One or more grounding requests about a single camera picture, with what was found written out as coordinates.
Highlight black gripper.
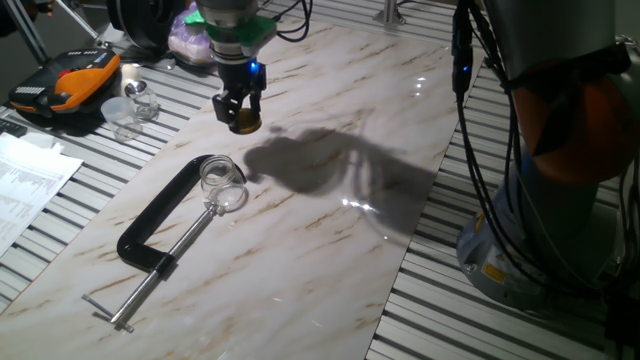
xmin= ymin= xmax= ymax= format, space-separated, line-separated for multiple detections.
xmin=211 ymin=57 xmax=268 ymax=132

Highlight gold metal jar lid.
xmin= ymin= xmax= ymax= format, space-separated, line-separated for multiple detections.
xmin=234 ymin=107 xmax=264 ymax=136

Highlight clear glass jar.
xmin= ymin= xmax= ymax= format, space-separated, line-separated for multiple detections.
xmin=199 ymin=154 xmax=248 ymax=212

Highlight small jar with silver lid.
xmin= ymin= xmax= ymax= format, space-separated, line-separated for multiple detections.
xmin=123 ymin=80 xmax=161 ymax=122

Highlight purple plastic bag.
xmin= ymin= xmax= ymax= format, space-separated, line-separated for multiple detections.
xmin=166 ymin=1 xmax=215 ymax=66

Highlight white plastic bottle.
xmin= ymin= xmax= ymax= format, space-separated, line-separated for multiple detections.
xmin=118 ymin=63 xmax=143 ymax=98

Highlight translucent plastic cup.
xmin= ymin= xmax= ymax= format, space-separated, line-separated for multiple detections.
xmin=100 ymin=96 xmax=144 ymax=143

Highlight black metal C-clamp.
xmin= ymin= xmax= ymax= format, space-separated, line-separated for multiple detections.
xmin=81 ymin=153 xmax=248 ymax=334

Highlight black round spool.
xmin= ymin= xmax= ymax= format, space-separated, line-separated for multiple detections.
xmin=105 ymin=0 xmax=190 ymax=52

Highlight marble pattern board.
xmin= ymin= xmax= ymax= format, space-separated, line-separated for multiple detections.
xmin=0 ymin=19 xmax=485 ymax=360

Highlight orange and black teach pendant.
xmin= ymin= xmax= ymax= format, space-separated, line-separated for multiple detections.
xmin=8 ymin=48 xmax=123 ymax=119

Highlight silver pole with base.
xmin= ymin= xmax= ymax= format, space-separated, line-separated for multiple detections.
xmin=372 ymin=0 xmax=408 ymax=27

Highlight grey metal strut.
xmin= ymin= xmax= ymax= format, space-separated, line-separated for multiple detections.
xmin=0 ymin=0 xmax=52 ymax=67
xmin=52 ymin=0 xmax=110 ymax=50

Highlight printed white paper sheets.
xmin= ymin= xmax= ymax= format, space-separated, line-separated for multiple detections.
xmin=0 ymin=132 xmax=85 ymax=259

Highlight black computer keyboard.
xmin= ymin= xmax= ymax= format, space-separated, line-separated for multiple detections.
xmin=0 ymin=118 xmax=29 ymax=139

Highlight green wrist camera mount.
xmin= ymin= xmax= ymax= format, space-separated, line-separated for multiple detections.
xmin=183 ymin=9 xmax=278 ymax=60

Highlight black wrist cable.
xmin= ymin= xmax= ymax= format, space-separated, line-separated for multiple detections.
xmin=258 ymin=0 xmax=314 ymax=44

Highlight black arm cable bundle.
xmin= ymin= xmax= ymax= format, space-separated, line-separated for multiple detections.
xmin=450 ymin=0 xmax=640 ymax=302

